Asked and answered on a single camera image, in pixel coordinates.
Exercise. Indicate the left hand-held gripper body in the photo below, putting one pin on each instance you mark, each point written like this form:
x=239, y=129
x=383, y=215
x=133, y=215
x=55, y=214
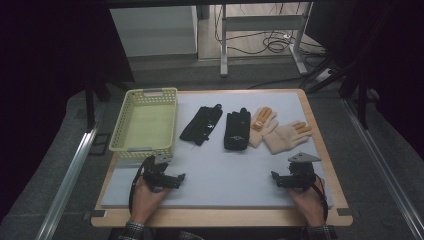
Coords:
x=156, y=175

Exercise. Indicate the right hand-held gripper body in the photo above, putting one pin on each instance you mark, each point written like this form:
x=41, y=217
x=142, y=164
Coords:
x=301, y=178

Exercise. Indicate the beige glove with orange fingertips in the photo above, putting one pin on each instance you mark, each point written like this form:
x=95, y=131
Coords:
x=286, y=138

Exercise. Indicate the beige glove with orange label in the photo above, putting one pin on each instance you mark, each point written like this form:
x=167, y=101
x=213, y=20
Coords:
x=261, y=128

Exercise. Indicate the pale yellow plastic basket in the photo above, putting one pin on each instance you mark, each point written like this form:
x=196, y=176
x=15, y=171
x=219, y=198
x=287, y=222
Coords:
x=146, y=125

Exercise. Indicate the plain black glove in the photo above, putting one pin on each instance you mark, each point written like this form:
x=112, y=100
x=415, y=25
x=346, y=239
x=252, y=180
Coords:
x=201, y=125

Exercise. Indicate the black glove with silver logo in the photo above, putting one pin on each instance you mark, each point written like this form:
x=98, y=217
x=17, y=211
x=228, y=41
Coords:
x=237, y=128

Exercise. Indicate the person's right hand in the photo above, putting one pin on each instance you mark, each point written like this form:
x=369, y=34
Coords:
x=311, y=206

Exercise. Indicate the person's left hand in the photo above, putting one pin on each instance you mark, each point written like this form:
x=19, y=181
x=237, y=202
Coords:
x=145, y=203

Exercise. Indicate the light grey table mat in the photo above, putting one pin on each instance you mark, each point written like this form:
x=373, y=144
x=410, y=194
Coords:
x=216, y=176

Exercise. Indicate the black tape piece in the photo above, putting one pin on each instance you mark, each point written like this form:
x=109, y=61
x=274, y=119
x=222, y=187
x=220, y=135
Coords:
x=344, y=211
x=95, y=214

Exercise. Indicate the black metal stand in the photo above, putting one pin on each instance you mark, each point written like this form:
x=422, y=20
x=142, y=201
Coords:
x=361, y=106
x=90, y=106

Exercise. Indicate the white cabinet panel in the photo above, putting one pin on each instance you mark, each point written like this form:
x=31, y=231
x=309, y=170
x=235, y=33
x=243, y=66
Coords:
x=153, y=31

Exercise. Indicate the dark curtain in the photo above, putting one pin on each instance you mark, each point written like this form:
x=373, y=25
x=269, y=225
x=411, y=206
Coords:
x=393, y=66
x=50, y=66

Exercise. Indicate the small black bracket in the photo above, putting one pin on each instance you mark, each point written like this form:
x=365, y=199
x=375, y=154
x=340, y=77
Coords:
x=100, y=144

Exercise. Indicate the aluminium rail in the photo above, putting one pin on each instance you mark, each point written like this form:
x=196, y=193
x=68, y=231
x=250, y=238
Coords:
x=65, y=186
x=386, y=173

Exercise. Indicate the white metal desk frame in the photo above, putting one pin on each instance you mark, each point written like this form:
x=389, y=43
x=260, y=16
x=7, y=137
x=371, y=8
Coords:
x=263, y=23

